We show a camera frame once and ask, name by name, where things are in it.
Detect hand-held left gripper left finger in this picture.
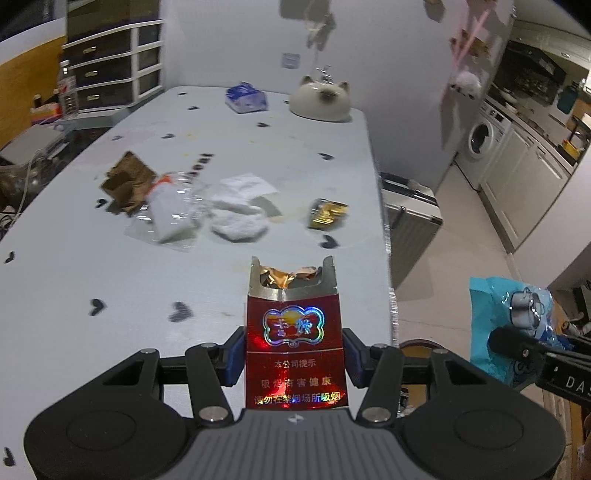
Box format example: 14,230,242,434
99,326,246,426

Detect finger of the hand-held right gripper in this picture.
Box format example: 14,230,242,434
489,325,591,366

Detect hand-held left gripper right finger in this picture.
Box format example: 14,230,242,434
342,328,491,424

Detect light blue snack bag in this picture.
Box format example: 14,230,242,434
468,275,579,389

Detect red cigarette pack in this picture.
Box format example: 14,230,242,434
243,255,351,409

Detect yellow trash bin brown rim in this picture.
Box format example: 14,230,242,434
397,339,448,360

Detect white tissue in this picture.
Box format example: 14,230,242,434
209,198,269,243

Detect brown cardboard box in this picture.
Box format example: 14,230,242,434
100,151,158,217

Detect gold foil wrapper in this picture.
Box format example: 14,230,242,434
307,198,351,232

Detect white ribbed suitcase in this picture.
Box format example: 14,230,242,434
379,171,443,292

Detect clear plastic bag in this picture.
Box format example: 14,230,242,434
126,170,209,253

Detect white kitchen cabinets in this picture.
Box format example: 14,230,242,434
479,110,579,253

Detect white paper sheet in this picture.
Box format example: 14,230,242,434
219,172,280,205

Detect yellow kitchen container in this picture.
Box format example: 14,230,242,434
560,131,581,163

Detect white washing machine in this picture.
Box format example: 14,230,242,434
454,103,511,190

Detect purple tissue pack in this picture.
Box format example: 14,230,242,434
224,82,269,114

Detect white cat-face ornament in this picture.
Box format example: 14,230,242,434
288,76,353,123

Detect white plush sheep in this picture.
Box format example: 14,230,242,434
450,69,484,100

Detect black range hood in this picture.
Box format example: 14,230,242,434
501,41,568,104

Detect white desktop device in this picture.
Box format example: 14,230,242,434
0,124,71,168

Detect orange box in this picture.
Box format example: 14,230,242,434
30,94,64,126

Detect red label water bottle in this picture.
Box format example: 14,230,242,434
57,59,79,119

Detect white drawer cabinet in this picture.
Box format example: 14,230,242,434
61,20,165,112

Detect wooden wall shelf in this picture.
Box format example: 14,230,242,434
450,28,491,58

